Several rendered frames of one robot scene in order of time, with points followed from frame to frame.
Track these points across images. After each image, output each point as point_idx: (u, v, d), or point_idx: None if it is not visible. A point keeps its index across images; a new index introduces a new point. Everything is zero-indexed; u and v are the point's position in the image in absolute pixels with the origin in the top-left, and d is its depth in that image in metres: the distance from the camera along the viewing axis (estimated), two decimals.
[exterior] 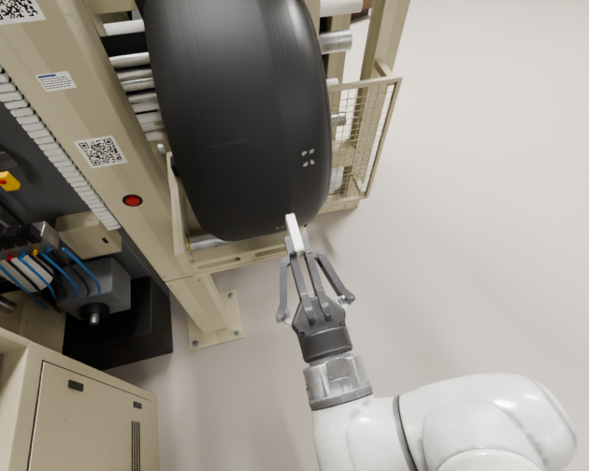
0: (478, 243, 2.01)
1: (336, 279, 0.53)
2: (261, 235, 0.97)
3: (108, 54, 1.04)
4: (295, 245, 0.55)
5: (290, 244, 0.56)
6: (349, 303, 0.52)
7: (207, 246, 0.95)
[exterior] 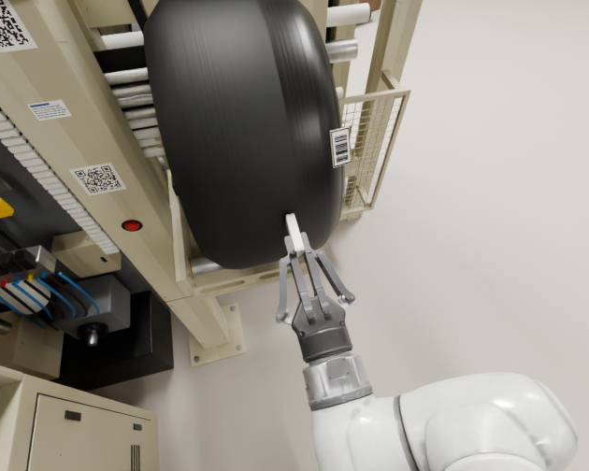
0: (484, 254, 1.98)
1: (336, 279, 0.53)
2: None
3: (107, 68, 1.00)
4: (295, 245, 0.55)
5: (290, 244, 0.56)
6: (349, 303, 0.52)
7: (210, 272, 0.92)
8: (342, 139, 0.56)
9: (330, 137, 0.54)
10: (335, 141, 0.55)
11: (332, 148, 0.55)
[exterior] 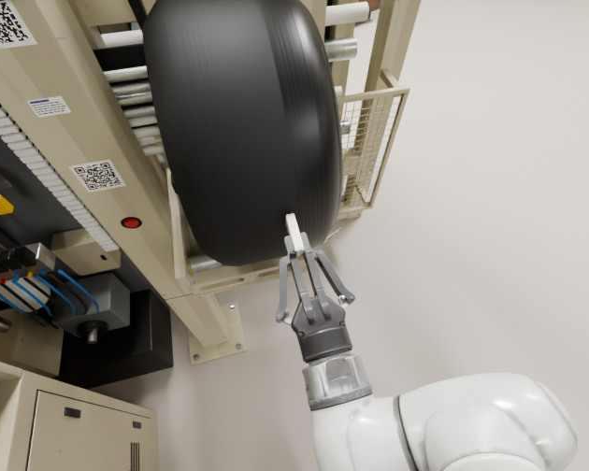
0: (483, 253, 1.98)
1: (336, 279, 0.53)
2: None
3: (107, 66, 1.00)
4: (295, 245, 0.55)
5: (290, 244, 0.56)
6: (349, 303, 0.52)
7: None
8: (334, 234, 0.74)
9: (325, 238, 0.72)
10: (328, 237, 0.73)
11: (324, 240, 0.74)
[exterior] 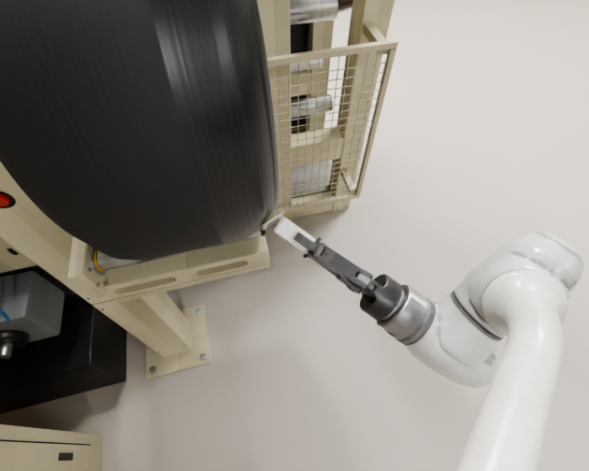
0: (486, 249, 1.75)
1: (342, 274, 0.54)
2: None
3: None
4: (300, 250, 0.58)
5: (299, 244, 0.58)
6: (366, 285, 0.53)
7: (122, 261, 0.68)
8: (275, 220, 0.54)
9: (263, 226, 0.53)
10: (266, 224, 0.54)
11: (263, 228, 0.55)
